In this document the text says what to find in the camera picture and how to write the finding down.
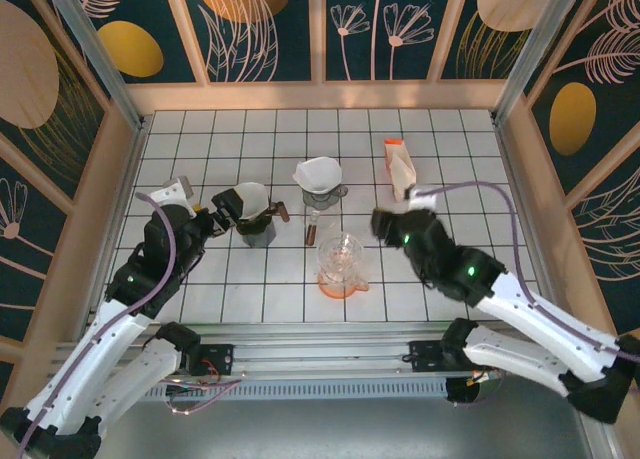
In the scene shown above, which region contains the base electronics with wires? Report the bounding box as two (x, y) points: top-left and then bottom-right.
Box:
(446, 371), (501, 408)
(167, 376), (224, 398)

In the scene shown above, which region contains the perforated metal cable duct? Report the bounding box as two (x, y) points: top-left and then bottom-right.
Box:
(139, 377), (451, 403)

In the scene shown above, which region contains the clear glass server wooden handle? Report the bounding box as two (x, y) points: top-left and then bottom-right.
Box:
(302, 201), (336, 248)

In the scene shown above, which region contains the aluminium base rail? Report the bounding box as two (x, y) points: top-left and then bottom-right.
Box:
(49, 321), (591, 380)

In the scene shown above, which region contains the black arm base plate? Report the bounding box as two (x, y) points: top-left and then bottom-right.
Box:
(197, 342), (236, 376)
(408, 339), (451, 371)

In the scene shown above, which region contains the aluminium frame post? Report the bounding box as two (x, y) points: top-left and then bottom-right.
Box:
(491, 0), (609, 128)
(39, 0), (151, 133)

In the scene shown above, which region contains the clear plastic cup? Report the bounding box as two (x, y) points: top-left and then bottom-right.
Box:
(317, 231), (366, 285)

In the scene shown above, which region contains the white paper coffee filter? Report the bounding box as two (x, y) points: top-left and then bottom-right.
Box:
(292, 156), (345, 193)
(233, 181), (271, 221)

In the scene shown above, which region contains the grey plastic coffee dripper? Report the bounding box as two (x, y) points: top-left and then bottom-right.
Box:
(299, 181), (350, 210)

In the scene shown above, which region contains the grey glass server wooden handle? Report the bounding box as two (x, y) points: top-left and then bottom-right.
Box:
(239, 200), (290, 249)

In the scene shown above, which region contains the orange glass server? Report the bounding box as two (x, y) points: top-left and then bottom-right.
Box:
(317, 268), (370, 300)

